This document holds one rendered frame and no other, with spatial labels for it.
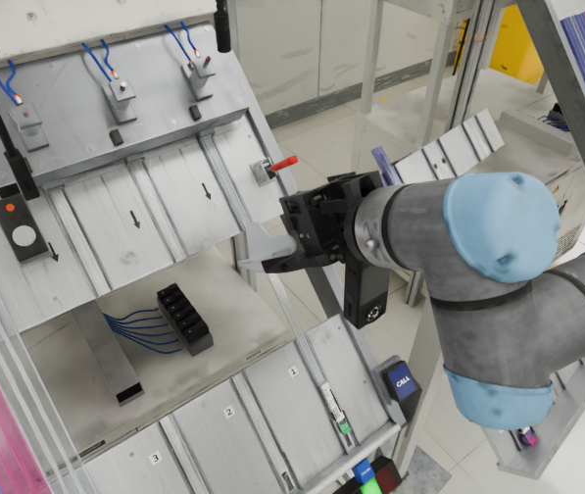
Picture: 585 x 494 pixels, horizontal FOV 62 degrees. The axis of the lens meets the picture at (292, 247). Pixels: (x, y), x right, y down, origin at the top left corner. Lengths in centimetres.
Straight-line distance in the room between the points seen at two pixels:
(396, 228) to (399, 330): 149
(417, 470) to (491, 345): 124
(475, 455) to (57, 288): 133
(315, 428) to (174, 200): 39
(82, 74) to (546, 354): 59
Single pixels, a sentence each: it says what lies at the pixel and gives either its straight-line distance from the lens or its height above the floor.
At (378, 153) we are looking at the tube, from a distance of 71.
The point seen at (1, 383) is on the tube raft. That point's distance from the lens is 68.
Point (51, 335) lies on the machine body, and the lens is 116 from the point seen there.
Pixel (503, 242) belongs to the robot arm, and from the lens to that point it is 34.
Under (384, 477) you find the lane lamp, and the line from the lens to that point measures 87.
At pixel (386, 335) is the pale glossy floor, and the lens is 185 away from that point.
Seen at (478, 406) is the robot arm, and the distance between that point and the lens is 41.
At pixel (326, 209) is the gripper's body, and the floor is 115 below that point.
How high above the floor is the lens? 145
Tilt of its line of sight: 43 degrees down
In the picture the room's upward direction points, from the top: straight up
